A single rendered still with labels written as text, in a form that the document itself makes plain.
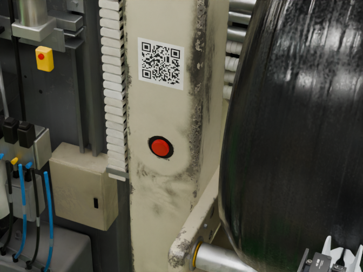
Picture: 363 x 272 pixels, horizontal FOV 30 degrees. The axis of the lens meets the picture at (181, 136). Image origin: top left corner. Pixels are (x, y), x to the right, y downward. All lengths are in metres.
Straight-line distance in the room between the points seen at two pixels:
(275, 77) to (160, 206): 0.49
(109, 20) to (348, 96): 0.43
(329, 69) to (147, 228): 0.59
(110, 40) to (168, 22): 0.12
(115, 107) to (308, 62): 0.44
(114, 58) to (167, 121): 0.13
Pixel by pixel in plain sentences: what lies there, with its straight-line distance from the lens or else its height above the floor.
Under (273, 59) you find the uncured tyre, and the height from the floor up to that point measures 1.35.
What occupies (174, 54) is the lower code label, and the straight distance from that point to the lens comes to 1.01.
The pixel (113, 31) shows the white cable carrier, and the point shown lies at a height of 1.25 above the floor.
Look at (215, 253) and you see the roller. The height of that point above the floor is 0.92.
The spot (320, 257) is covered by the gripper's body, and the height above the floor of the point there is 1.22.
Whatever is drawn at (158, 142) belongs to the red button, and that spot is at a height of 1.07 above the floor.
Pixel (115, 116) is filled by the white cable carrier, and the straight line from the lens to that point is 1.14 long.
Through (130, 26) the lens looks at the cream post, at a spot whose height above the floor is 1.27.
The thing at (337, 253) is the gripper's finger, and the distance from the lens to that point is 0.84.
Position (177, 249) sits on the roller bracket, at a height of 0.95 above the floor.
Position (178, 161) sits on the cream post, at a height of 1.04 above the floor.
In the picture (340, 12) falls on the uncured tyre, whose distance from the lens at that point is 0.79.
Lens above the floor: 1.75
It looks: 37 degrees down
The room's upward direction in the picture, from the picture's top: 1 degrees clockwise
